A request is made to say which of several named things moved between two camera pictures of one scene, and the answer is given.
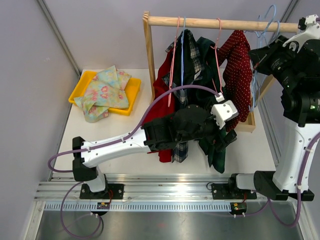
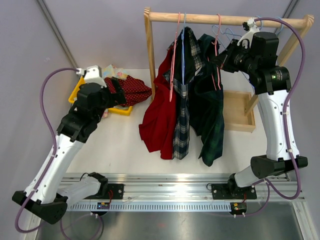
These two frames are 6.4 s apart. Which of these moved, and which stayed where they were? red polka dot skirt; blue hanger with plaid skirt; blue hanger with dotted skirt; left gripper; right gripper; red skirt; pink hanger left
Moved: red polka dot skirt; left gripper; blue hanger with dotted skirt; right gripper
Stayed: blue hanger with plaid skirt; red skirt; pink hanger left
